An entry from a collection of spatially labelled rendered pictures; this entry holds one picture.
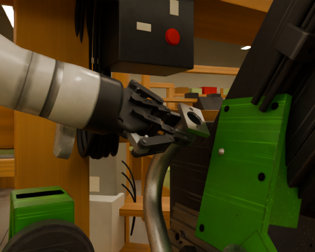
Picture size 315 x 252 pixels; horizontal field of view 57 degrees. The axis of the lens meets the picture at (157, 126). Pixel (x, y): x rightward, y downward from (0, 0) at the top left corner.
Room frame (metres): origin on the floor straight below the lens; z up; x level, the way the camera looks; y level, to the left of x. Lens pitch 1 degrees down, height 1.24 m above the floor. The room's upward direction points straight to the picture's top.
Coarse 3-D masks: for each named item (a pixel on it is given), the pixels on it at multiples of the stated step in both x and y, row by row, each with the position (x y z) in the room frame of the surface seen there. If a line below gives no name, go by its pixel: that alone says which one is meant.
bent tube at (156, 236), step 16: (192, 112) 0.43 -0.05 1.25; (192, 128) 0.40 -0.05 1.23; (176, 144) 0.44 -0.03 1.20; (160, 160) 0.46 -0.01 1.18; (160, 176) 0.46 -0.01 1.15; (144, 192) 0.46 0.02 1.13; (160, 192) 0.46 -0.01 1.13; (144, 208) 0.45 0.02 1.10; (160, 208) 0.45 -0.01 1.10; (160, 224) 0.42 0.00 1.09; (160, 240) 0.40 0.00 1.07
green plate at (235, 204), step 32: (288, 96) 0.35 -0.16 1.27; (224, 128) 0.43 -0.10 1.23; (256, 128) 0.38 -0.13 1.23; (224, 160) 0.41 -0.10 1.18; (256, 160) 0.36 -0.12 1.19; (224, 192) 0.40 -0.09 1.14; (256, 192) 0.35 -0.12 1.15; (288, 192) 0.37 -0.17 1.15; (224, 224) 0.38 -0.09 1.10; (256, 224) 0.34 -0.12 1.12; (288, 224) 0.37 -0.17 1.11
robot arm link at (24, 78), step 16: (0, 48) 0.30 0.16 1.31; (16, 48) 0.31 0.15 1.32; (0, 64) 0.29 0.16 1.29; (16, 64) 0.30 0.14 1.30; (32, 64) 0.31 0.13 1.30; (48, 64) 0.32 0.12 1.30; (0, 80) 0.29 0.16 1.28; (16, 80) 0.30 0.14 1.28; (32, 80) 0.31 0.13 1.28; (48, 80) 0.31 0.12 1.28; (0, 96) 0.30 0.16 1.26; (16, 96) 0.31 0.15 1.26; (32, 96) 0.31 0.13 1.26; (32, 112) 0.33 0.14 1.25
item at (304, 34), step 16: (304, 16) 0.32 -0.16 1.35; (288, 32) 0.33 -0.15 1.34; (304, 32) 0.31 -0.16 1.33; (288, 48) 0.33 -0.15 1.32; (304, 48) 0.32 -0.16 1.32; (272, 64) 0.35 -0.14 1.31; (288, 64) 0.33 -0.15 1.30; (272, 80) 0.37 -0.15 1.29; (288, 80) 0.35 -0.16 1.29; (256, 96) 0.37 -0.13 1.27; (272, 96) 0.35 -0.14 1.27
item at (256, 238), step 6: (252, 234) 0.34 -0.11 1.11; (258, 234) 0.33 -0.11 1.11; (264, 234) 0.33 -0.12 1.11; (246, 240) 0.34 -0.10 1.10; (252, 240) 0.33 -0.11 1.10; (258, 240) 0.33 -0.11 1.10; (264, 240) 0.32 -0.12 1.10; (270, 240) 0.33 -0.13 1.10; (246, 246) 0.34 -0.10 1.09; (252, 246) 0.33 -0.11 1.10; (258, 246) 0.32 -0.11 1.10; (264, 246) 0.32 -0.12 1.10; (270, 246) 0.32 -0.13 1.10
